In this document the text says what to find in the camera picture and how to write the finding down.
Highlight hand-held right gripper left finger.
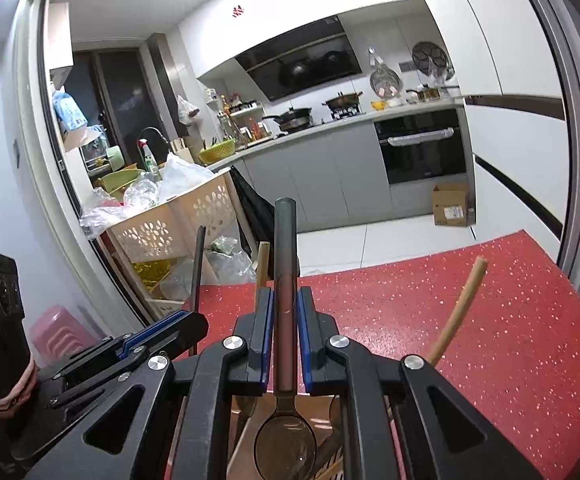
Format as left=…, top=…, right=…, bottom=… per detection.
left=20, top=286, right=275, bottom=480

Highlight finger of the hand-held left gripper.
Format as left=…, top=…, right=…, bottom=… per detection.
left=50, top=314, right=209, bottom=406
left=60, top=310, right=193, bottom=376

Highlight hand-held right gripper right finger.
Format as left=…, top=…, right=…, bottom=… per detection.
left=297, top=286, right=545, bottom=480

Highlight beige plastic utensil holder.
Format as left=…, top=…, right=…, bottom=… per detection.
left=167, top=391, right=407, bottom=480

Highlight clear spoon black handle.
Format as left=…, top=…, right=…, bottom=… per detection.
left=191, top=225, right=207, bottom=317
left=311, top=425, right=345, bottom=473
left=253, top=198, right=319, bottom=480

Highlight yellow oil bottle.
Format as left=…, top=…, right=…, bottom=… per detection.
left=132, top=257, right=181, bottom=291

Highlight pink plastic stool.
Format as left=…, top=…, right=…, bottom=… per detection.
left=29, top=306, right=103, bottom=367

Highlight clear plastic bag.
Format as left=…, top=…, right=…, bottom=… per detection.
left=160, top=235, right=258, bottom=303

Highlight beige plastic trolley cart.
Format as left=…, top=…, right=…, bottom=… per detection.
left=97, top=167, right=241, bottom=318

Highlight black garment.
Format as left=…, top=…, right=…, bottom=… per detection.
left=229, top=164, right=301, bottom=281

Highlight clear crumpled plastic bags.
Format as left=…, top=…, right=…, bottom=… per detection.
left=79, top=172, right=163, bottom=241

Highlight green basin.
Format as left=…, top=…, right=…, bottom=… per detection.
left=94, top=169, right=143, bottom=193

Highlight grey base cabinets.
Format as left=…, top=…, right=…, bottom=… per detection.
left=240, top=122, right=393, bottom=233

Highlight green plastic colander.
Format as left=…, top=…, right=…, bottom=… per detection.
left=198, top=141, right=237, bottom=166

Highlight black kitchen faucet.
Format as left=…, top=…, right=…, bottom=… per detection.
left=136, top=126, right=171, bottom=161

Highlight blue package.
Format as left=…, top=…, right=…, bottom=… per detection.
left=52, top=89, right=90, bottom=136

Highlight cardboard box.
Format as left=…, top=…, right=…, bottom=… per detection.
left=432, top=182, right=473, bottom=228

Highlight hanging white plastic bag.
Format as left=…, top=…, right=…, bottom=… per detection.
left=176, top=95, right=201, bottom=127

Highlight black built-in oven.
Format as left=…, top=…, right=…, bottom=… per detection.
left=373, top=108, right=468, bottom=186

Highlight spice rack with bottles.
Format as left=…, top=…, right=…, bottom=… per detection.
left=217, top=92, right=265, bottom=141

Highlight black wok with lid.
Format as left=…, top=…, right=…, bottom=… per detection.
left=261, top=105, right=315, bottom=130

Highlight dark window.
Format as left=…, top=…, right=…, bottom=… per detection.
left=65, top=47, right=171, bottom=161

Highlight cooking pot with lid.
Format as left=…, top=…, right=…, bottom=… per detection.
left=322, top=90, right=364, bottom=111

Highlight white refrigerator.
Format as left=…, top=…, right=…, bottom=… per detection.
left=412, top=0, right=573, bottom=281

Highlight hanging metal strainer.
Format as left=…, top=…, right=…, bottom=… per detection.
left=368, top=47, right=403, bottom=99

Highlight black range hood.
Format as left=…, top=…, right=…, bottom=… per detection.
left=234, top=16, right=363, bottom=103

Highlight steel saucepan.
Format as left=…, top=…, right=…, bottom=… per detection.
left=406, top=85, right=463, bottom=103

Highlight round metal steamer rack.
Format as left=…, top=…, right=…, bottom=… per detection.
left=412, top=41, right=454, bottom=83

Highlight grey sliding door frame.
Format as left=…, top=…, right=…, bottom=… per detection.
left=504, top=0, right=580, bottom=321
left=12, top=0, right=155, bottom=328

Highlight white wall cabinets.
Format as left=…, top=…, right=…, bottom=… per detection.
left=177, top=0, right=421, bottom=81

